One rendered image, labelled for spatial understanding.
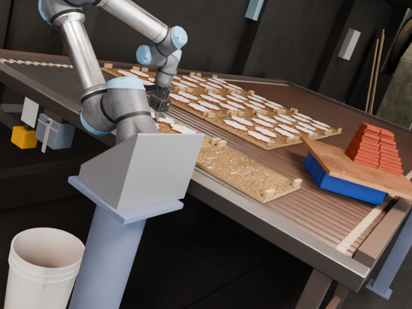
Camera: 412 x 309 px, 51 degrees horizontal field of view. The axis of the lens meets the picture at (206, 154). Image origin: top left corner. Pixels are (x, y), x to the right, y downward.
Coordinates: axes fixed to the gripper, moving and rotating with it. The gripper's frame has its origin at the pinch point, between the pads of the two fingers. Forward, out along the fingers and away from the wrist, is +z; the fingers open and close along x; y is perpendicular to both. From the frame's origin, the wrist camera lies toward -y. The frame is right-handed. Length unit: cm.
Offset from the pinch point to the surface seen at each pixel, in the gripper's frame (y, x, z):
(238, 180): 53, -6, -2
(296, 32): -211, 632, -59
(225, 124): 7, 61, 0
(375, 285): 111, 176, 85
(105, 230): 38, -52, 18
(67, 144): -26.1, -14.8, 22.6
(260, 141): 29, 61, -1
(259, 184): 59, 1, -2
